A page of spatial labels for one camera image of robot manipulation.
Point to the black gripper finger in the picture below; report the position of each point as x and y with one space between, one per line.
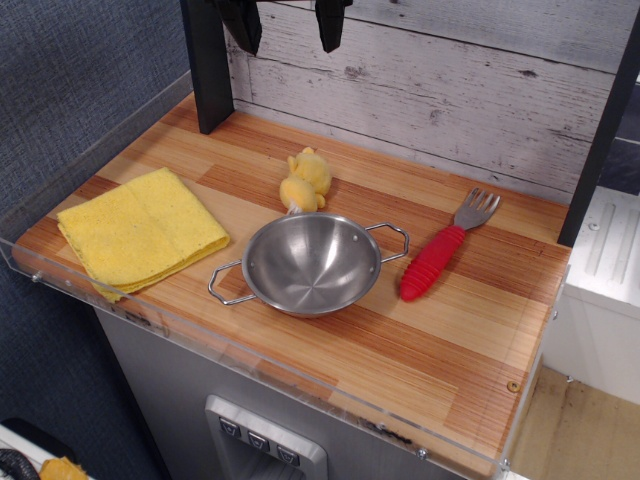
242 20
330 16

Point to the silver metal bowl with handles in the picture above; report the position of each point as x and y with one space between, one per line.
314 264

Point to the yellow folded cloth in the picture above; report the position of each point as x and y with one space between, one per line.
140 233

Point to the yellow plush duck toy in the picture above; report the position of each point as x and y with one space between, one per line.
307 184

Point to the white toy sink unit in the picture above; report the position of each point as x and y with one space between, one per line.
593 336

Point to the silver dispenser button panel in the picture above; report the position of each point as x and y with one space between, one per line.
265 442

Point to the yellow object bottom left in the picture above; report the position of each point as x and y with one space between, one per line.
61 469

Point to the black vertical post left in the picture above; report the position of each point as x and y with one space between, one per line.
205 40

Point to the black vertical post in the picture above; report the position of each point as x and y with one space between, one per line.
609 123
205 40

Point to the red handled metal fork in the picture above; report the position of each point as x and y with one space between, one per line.
426 268

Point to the black vertical post right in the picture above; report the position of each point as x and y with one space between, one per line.
609 123

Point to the clear acrylic guard rail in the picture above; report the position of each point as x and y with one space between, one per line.
381 389

